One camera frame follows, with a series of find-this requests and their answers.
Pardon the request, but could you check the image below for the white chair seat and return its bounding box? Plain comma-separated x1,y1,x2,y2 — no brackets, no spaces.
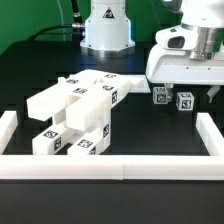
68,111,111,153

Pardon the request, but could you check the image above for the white U-shaped fence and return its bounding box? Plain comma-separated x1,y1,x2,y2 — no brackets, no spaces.
0,113,224,180

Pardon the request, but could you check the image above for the black cable with connector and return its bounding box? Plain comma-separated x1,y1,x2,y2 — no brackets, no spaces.
27,0,86,42

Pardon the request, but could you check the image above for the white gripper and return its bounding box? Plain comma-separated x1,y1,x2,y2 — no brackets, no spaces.
146,26,224,102

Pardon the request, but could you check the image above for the right white marker cube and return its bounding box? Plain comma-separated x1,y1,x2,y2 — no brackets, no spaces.
176,92,194,111

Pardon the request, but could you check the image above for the white chair back frame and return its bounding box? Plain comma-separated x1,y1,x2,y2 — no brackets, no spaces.
27,70,131,131

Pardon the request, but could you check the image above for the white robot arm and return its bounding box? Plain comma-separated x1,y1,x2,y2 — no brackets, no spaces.
80,0,224,95

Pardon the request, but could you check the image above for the thin grey cable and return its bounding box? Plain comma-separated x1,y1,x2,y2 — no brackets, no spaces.
55,0,66,42

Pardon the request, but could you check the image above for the white marker sheet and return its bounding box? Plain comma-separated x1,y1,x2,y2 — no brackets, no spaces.
66,72,149,94

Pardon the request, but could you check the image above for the small white marker cube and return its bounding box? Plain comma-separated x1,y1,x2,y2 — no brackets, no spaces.
153,87,168,104

